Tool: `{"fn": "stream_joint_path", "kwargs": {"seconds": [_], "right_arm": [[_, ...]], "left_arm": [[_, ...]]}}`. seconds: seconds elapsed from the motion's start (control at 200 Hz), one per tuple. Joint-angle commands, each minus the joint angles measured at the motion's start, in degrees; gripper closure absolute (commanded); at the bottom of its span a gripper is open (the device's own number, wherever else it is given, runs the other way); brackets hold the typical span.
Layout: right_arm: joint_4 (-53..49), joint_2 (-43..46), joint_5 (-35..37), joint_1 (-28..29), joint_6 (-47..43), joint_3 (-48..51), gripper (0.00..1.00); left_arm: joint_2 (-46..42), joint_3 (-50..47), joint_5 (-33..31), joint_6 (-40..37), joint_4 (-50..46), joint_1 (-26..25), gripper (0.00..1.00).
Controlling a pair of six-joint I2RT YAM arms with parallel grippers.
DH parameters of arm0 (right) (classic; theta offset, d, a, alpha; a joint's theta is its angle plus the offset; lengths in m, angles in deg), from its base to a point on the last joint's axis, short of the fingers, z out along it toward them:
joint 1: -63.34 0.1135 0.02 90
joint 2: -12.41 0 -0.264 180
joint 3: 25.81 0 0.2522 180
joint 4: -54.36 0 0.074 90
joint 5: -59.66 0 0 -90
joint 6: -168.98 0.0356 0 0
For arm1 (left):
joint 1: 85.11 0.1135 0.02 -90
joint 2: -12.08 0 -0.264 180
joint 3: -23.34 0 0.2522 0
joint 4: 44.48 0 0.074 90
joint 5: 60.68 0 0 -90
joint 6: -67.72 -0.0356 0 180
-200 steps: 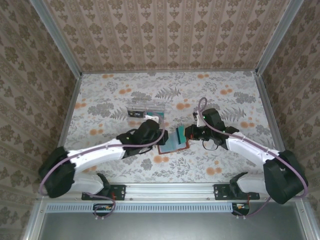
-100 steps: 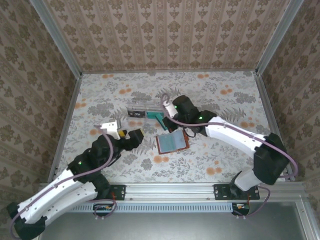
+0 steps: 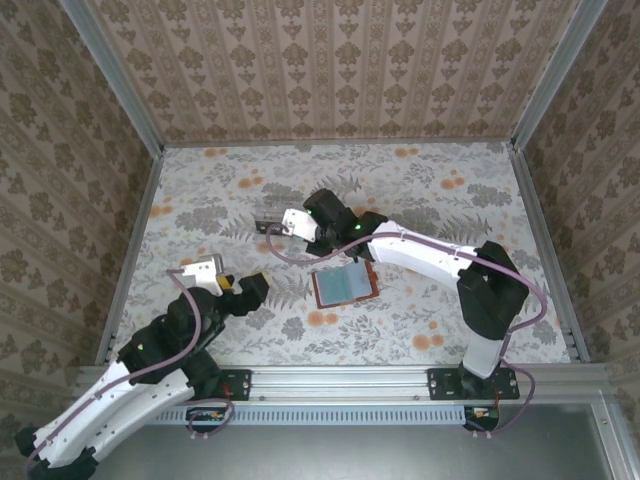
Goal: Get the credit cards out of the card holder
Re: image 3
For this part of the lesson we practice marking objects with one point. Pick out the black vip card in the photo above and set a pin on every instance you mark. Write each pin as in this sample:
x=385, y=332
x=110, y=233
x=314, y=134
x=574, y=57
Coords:
x=262, y=226

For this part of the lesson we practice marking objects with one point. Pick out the clear acrylic card box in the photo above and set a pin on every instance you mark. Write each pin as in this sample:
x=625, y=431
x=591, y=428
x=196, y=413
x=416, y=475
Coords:
x=270, y=214

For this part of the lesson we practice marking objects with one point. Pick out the brown leather card holder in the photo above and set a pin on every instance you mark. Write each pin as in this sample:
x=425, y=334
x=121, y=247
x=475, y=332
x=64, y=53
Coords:
x=350, y=285

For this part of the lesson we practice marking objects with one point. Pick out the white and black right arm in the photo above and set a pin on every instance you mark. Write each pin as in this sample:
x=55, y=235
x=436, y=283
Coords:
x=415, y=252

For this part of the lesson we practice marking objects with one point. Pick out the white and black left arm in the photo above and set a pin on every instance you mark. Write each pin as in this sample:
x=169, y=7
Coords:
x=100, y=420

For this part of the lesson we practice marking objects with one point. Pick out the small controller board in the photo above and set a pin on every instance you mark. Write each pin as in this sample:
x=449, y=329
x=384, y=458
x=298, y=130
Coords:
x=205, y=415
x=482, y=414

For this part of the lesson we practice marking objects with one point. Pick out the grey metal panel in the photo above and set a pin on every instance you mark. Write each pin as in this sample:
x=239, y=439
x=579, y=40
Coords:
x=325, y=450

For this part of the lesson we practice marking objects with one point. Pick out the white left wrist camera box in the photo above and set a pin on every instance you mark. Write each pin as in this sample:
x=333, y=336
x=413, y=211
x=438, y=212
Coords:
x=202, y=272

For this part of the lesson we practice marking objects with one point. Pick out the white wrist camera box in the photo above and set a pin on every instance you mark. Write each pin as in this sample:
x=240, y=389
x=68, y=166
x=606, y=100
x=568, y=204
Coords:
x=297, y=222
x=202, y=272

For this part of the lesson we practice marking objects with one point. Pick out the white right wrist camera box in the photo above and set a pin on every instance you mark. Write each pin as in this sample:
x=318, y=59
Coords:
x=297, y=222

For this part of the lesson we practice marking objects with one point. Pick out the thin aluminium table edge rail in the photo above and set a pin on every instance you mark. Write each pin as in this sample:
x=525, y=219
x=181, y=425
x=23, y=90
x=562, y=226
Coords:
x=325, y=144

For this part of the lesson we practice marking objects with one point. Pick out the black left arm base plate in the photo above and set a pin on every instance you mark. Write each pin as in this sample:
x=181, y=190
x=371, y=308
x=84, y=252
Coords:
x=240, y=385

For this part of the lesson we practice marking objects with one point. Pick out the aluminium side rail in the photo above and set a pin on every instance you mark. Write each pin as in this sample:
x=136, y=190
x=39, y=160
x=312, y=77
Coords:
x=539, y=225
x=132, y=250

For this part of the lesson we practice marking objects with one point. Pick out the aluminium mounting rail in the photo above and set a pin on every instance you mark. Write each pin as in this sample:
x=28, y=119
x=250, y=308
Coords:
x=340, y=382

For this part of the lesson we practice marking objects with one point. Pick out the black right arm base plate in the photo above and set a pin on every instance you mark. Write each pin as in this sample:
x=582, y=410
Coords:
x=440, y=384

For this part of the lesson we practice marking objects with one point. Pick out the aluminium frame post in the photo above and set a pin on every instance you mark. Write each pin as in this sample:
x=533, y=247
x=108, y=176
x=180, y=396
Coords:
x=555, y=75
x=117, y=75

